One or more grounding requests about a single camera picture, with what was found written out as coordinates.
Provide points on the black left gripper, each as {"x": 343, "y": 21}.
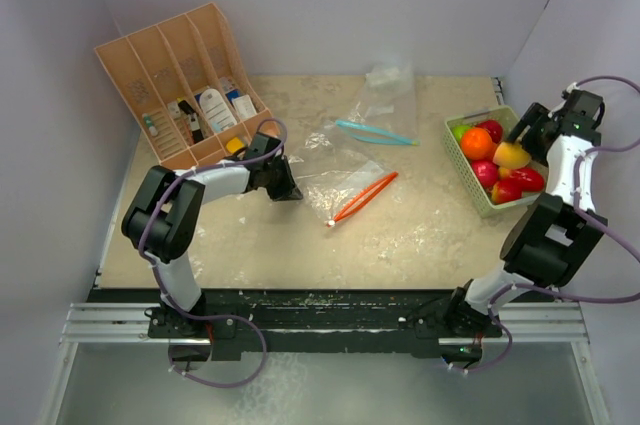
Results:
{"x": 288, "y": 189}

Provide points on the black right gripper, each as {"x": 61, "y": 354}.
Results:
{"x": 535, "y": 116}

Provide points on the clear bag red zipper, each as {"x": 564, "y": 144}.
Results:
{"x": 336, "y": 175}

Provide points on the fake yellow orange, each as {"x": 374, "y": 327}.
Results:
{"x": 511, "y": 156}

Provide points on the fake orange persimmon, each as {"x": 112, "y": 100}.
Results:
{"x": 476, "y": 144}

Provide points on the red fake apple with stem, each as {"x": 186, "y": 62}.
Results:
{"x": 486, "y": 173}

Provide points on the green fake fruit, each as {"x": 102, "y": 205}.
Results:
{"x": 459, "y": 131}

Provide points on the red yellow fake apple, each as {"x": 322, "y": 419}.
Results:
{"x": 505, "y": 191}

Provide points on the clear bag blue zipper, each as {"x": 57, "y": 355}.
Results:
{"x": 385, "y": 108}

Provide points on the red fake pepper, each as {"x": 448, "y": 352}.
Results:
{"x": 528, "y": 180}

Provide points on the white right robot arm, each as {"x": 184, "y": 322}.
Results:
{"x": 559, "y": 230}

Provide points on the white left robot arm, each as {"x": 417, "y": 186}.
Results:
{"x": 161, "y": 220}

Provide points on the yellow grey block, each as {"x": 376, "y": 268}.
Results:
{"x": 235, "y": 145}

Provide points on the green perforated basket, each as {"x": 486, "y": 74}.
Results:
{"x": 481, "y": 197}

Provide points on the white blue card pack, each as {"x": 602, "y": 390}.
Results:
{"x": 216, "y": 111}

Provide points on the pink desk organizer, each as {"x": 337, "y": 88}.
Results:
{"x": 160, "y": 71}

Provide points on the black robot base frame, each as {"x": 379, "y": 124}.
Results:
{"x": 422, "y": 323}

